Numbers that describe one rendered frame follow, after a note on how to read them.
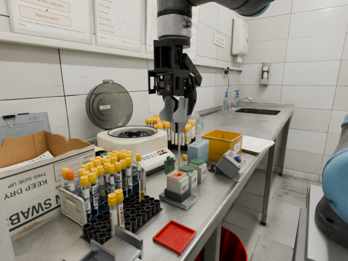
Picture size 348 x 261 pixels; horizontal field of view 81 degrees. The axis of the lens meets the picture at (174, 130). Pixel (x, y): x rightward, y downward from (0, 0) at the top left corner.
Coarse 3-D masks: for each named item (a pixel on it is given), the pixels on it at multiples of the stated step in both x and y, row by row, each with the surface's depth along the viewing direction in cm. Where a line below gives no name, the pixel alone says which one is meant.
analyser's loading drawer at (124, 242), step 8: (120, 232) 37; (128, 232) 37; (112, 240) 37; (120, 240) 37; (128, 240) 37; (136, 240) 35; (96, 248) 33; (104, 248) 32; (112, 248) 36; (120, 248) 36; (128, 248) 36; (136, 248) 36; (88, 256) 33; (96, 256) 33; (104, 256) 32; (112, 256) 30; (120, 256) 34; (128, 256) 34; (136, 256) 34
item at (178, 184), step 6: (168, 174) 55; (174, 174) 55; (180, 174) 55; (168, 180) 55; (174, 180) 54; (180, 180) 53; (186, 180) 55; (168, 186) 55; (174, 186) 54; (180, 186) 53; (186, 186) 55; (180, 192) 53
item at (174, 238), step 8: (168, 224) 46; (176, 224) 47; (160, 232) 44; (168, 232) 45; (176, 232) 45; (184, 232) 45; (192, 232) 44; (160, 240) 42; (168, 240) 42; (176, 240) 42; (184, 240) 42; (168, 248) 40; (176, 248) 40; (184, 248) 40
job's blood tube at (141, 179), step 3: (141, 171) 51; (141, 174) 50; (141, 177) 50; (141, 180) 50; (141, 183) 51; (141, 186) 51; (141, 189) 51; (141, 192) 51; (141, 195) 51; (141, 198) 52; (141, 201) 52
